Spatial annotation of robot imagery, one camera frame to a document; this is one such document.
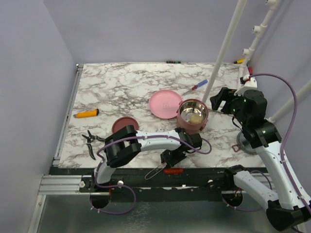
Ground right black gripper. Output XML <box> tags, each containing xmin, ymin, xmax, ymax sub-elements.
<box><xmin>210</xmin><ymin>86</ymin><xmax>249</xmax><ymax>126</ymax></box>

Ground dark red steel lunch pot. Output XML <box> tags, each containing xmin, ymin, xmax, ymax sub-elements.
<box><xmin>177</xmin><ymin>125</ymin><xmax>201</xmax><ymax>135</ymax></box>

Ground white steamed bun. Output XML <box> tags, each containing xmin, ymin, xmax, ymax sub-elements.
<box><xmin>190</xmin><ymin>114</ymin><xmax>202</xmax><ymax>124</ymax></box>

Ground pink steel lunch pot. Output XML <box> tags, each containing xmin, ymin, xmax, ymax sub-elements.
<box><xmin>176</xmin><ymin>99</ymin><xmax>209</xmax><ymax>133</ymax></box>

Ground pink food tongs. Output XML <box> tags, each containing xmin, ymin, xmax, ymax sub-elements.
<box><xmin>144</xmin><ymin>162</ymin><xmax>167</xmax><ymax>180</ymax></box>

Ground transparent grey pot lid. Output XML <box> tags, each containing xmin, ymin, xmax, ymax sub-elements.
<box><xmin>231</xmin><ymin>132</ymin><xmax>256</xmax><ymax>155</ymax></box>

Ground pink food plate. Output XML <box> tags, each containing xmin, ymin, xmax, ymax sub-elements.
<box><xmin>149</xmin><ymin>90</ymin><xmax>182</xmax><ymax>119</ymax></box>

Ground dark pink round lid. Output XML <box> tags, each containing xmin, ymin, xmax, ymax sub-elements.
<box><xmin>112</xmin><ymin>116</ymin><xmax>139</xmax><ymax>133</ymax></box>

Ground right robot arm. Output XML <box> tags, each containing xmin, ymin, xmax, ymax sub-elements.
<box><xmin>210</xmin><ymin>87</ymin><xmax>311</xmax><ymax>231</ymax></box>

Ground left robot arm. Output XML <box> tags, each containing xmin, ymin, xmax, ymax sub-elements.
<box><xmin>90</xmin><ymin>125</ymin><xmax>203</xmax><ymax>192</ymax></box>

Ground red sausage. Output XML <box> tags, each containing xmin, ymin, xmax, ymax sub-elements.
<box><xmin>163</xmin><ymin>168</ymin><xmax>184</xmax><ymax>175</ymax></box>

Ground red blue screwdriver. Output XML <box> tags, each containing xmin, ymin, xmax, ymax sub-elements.
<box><xmin>182</xmin><ymin>80</ymin><xmax>208</xmax><ymax>96</ymax></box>

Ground green black screwdriver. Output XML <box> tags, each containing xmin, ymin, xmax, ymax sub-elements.
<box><xmin>166</xmin><ymin>61</ymin><xmax>181</xmax><ymax>64</ymax></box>

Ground black pliers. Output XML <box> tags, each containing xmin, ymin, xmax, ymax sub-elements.
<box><xmin>81</xmin><ymin>129</ymin><xmax>107</xmax><ymax>161</ymax></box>

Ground yellow utility knife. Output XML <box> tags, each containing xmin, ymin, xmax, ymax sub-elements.
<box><xmin>73</xmin><ymin>109</ymin><xmax>99</xmax><ymax>118</ymax></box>

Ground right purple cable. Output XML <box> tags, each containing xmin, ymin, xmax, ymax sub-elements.
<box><xmin>221</xmin><ymin>73</ymin><xmax>311</xmax><ymax>233</ymax></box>

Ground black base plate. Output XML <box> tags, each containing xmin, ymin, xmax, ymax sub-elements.
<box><xmin>41</xmin><ymin>167</ymin><xmax>242</xmax><ymax>205</ymax></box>

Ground white pipe frame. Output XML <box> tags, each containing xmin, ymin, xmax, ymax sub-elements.
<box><xmin>201</xmin><ymin>0</ymin><xmax>311</xmax><ymax>126</ymax></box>

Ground aluminium table edge rail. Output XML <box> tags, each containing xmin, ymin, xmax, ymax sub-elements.
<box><xmin>52</xmin><ymin>64</ymin><xmax>84</xmax><ymax>166</ymax></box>

